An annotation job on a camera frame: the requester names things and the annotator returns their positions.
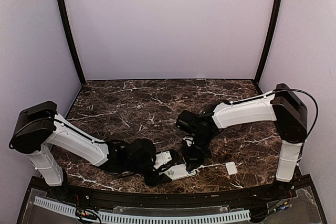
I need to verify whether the black front table rail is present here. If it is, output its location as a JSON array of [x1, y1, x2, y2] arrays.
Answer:
[[47, 182, 297, 210]]

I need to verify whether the black frame post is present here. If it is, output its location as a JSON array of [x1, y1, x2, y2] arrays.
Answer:
[[57, 0, 86, 85], [254, 0, 281, 85]]

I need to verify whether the left black frame post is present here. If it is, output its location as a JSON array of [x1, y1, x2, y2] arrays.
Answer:
[[57, 0, 86, 85]]

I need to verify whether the white slotted cable duct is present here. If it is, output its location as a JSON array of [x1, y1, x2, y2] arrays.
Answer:
[[34, 196, 250, 223]]

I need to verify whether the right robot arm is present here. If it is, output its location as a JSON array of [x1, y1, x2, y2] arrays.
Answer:
[[175, 83, 314, 200]]

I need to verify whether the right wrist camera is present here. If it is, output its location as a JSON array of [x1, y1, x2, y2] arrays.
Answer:
[[182, 135, 194, 147]]

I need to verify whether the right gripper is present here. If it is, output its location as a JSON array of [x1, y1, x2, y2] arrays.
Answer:
[[181, 132, 214, 170]]

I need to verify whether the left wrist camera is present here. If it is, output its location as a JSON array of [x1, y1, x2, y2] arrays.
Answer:
[[153, 150, 179, 171]]

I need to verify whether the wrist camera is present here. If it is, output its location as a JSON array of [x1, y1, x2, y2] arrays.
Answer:
[[182, 135, 194, 147], [153, 150, 179, 171]]

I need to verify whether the white remote control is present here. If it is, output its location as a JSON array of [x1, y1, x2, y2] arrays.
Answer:
[[160, 163, 197, 181]]

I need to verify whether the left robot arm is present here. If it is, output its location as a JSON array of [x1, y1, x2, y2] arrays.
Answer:
[[9, 101, 171, 201]]

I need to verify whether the white battery cover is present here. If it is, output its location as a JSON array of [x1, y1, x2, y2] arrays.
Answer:
[[225, 162, 238, 175]]

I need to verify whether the right black frame post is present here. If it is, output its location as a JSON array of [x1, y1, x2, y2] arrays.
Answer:
[[254, 0, 281, 85]]

